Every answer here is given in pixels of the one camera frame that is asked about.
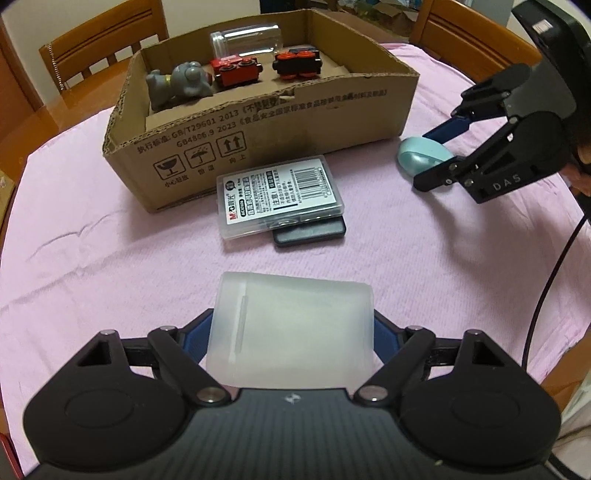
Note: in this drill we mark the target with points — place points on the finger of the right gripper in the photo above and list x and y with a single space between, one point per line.
443 174
448 130

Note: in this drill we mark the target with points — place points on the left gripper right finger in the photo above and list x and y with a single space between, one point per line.
404 352

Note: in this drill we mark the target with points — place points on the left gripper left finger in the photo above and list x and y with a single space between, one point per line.
178 352

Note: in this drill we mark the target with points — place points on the mint green earbud case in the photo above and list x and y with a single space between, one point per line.
419 154

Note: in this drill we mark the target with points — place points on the frosted translucent plastic box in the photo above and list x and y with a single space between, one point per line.
279 332

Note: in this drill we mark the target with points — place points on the black toy train red wheels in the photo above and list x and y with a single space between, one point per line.
298 63

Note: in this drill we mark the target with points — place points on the person's right hand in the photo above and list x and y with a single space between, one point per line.
574 172

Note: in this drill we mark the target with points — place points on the brown cardboard box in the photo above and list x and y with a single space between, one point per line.
364 94

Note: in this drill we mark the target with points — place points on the wooden chair right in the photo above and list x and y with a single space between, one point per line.
468 41

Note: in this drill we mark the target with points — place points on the dark grey flat case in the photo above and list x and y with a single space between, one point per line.
311 232

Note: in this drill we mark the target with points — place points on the pink tablecloth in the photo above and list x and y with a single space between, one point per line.
82 255

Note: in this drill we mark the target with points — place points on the clear case with label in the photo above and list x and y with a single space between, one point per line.
277 196

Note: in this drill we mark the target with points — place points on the clear plastic jar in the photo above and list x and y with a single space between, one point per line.
247 41

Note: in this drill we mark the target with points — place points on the red toy train car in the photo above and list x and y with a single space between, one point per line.
234 70

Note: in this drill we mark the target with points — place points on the grey elephant figurine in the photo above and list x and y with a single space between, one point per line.
187 81

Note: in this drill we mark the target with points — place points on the wooden chair behind box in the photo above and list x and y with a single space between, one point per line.
100 38

